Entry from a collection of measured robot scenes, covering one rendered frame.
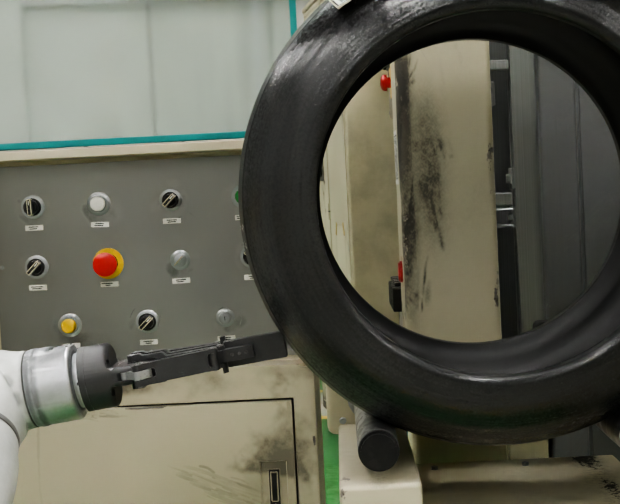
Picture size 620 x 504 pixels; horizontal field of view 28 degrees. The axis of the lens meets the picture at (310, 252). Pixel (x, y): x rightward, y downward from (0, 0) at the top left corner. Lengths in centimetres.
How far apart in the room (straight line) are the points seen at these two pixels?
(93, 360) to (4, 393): 10
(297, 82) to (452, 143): 42
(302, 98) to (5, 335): 98
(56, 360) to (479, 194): 62
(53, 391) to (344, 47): 50
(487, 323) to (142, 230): 66
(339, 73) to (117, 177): 85
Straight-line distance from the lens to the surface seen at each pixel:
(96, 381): 144
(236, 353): 143
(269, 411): 206
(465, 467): 170
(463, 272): 171
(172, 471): 210
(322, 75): 132
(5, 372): 146
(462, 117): 171
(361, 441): 136
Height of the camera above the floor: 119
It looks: 3 degrees down
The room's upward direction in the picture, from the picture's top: 3 degrees counter-clockwise
